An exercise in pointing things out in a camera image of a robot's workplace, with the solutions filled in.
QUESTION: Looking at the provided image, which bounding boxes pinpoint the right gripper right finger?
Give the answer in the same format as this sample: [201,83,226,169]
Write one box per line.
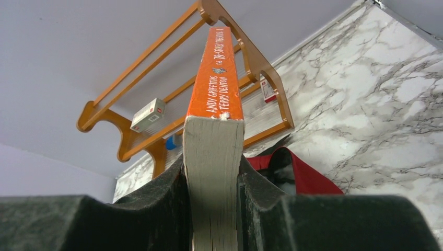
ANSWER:
[238,157,440,250]

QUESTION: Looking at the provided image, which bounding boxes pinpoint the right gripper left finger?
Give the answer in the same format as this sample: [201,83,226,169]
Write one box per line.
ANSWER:
[1,157,191,250]

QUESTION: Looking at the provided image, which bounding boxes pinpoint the red student backpack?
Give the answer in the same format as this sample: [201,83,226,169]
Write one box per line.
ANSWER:
[247,146,344,195]

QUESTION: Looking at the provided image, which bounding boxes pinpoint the orange green children's book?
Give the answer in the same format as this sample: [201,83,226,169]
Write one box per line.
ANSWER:
[183,27,245,250]

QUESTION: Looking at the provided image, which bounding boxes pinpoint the small blue cube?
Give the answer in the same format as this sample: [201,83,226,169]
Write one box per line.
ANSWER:
[165,134,183,151]

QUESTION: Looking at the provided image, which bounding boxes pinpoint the white box on shelf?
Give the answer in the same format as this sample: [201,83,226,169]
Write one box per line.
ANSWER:
[130,98,166,132]

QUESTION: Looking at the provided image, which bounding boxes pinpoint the small red white box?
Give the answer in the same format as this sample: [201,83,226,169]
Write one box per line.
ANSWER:
[260,79,276,103]

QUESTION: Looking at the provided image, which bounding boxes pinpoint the wooden three-tier shelf rack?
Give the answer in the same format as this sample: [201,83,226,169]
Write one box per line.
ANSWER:
[76,0,296,179]

